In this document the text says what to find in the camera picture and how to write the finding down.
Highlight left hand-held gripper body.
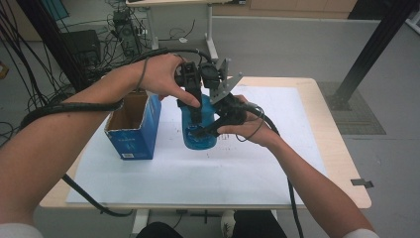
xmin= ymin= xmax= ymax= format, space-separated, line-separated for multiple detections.
xmin=174 ymin=61 xmax=222 ymax=100

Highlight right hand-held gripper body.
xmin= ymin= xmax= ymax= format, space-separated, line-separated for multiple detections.
xmin=209 ymin=59 xmax=248 ymax=126

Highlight black metal post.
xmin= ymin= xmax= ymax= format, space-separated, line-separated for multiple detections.
xmin=331 ymin=0 xmax=420 ymax=108

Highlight white paper sheet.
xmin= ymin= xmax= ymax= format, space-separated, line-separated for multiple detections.
xmin=65 ymin=84 xmax=328 ymax=206

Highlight thick black gripper cable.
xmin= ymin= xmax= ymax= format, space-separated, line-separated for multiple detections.
xmin=247 ymin=103 xmax=305 ymax=238
xmin=19 ymin=48 xmax=214 ymax=218

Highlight person's left hand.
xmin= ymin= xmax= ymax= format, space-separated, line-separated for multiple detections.
xmin=137 ymin=53 xmax=201 ymax=109

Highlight person's black trousers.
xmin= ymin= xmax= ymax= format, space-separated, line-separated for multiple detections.
xmin=136 ymin=209 xmax=288 ymax=238

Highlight white table leg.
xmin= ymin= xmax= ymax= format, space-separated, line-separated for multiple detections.
xmin=131 ymin=208 xmax=151 ymax=236

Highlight thin black wrist strap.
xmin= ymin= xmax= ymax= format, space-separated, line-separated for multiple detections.
xmin=235 ymin=107 xmax=265 ymax=143
xmin=136 ymin=57 xmax=151 ymax=91

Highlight white shirt sleeve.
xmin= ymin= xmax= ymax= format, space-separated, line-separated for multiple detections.
xmin=0 ymin=222 xmax=45 ymax=238
xmin=342 ymin=228 xmax=380 ymax=238

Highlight bundle of black cables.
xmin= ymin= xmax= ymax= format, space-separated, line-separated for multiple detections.
xmin=0 ymin=0 xmax=78 ymax=112

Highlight grey tape piece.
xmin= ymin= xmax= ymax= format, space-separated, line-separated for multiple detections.
xmin=350 ymin=178 xmax=374 ymax=189

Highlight blue cardboard box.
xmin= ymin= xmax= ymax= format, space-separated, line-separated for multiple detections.
xmin=104 ymin=91 xmax=162 ymax=161

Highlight blue plastic bottle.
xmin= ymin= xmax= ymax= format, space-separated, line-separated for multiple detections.
xmin=180 ymin=93 xmax=219 ymax=151

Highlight person's white shoe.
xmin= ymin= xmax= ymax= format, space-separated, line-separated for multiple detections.
xmin=220 ymin=210 xmax=236 ymax=238

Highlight white-legged background desk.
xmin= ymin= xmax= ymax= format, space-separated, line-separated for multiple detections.
xmin=125 ymin=0 xmax=247 ymax=61

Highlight person's right hand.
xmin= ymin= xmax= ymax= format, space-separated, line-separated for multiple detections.
xmin=217 ymin=94 xmax=281 ymax=148

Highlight black equipment box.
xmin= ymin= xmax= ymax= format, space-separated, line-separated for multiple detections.
xmin=60 ymin=29 xmax=102 ymax=66

